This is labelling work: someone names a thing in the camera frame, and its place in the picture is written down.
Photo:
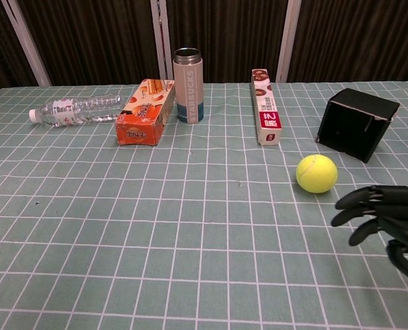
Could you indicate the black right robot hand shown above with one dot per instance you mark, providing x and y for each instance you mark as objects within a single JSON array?
[{"x": 396, "y": 213}]

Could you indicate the yellow tennis ball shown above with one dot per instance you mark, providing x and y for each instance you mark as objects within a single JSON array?
[{"x": 316, "y": 173}]

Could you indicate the black open cardboard box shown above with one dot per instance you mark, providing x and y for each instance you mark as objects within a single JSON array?
[{"x": 351, "y": 132}]

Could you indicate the long narrow white red box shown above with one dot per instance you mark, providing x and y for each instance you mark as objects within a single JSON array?
[{"x": 266, "y": 110}]

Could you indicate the grey Starbucks steel tumbler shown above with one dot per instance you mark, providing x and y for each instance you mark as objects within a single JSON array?
[{"x": 189, "y": 91}]

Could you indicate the green checked tablecloth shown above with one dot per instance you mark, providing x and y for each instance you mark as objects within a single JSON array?
[{"x": 155, "y": 223}]

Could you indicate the orange snack carton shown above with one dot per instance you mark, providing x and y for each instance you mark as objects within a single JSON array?
[{"x": 142, "y": 117}]

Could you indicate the clear plastic water bottle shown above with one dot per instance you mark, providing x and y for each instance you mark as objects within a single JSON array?
[{"x": 83, "y": 109}]

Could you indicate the dark pleated curtain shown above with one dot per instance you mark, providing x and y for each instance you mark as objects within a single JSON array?
[{"x": 97, "y": 38}]

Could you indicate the white frame post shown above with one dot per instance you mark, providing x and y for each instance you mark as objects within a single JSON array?
[
  {"x": 289, "y": 38},
  {"x": 26, "y": 41},
  {"x": 161, "y": 38}
]

